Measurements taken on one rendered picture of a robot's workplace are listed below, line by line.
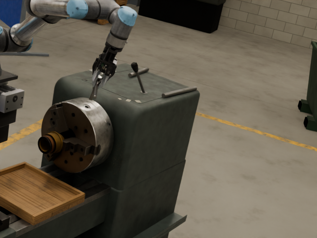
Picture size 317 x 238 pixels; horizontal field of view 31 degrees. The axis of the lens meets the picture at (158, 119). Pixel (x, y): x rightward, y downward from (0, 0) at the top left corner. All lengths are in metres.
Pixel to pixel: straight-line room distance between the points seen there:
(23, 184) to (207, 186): 2.61
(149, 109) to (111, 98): 0.18
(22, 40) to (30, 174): 0.67
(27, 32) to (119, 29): 0.70
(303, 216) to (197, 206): 0.89
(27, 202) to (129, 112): 0.57
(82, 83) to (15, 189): 0.58
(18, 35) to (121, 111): 0.67
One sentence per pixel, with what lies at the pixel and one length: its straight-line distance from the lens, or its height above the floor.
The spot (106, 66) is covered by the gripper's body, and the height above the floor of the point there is 1.46.
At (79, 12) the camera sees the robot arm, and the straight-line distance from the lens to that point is 2.20.
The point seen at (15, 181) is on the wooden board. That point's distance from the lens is 2.54.
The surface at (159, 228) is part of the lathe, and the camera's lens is 3.06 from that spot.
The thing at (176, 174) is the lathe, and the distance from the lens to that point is 3.06.
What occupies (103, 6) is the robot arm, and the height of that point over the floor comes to 1.68.
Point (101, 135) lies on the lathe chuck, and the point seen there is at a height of 1.14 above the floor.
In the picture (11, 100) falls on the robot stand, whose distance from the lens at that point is 2.86.
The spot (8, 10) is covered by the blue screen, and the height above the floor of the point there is 0.45.
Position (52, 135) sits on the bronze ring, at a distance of 2.43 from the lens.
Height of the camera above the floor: 2.08
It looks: 20 degrees down
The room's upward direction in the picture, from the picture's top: 12 degrees clockwise
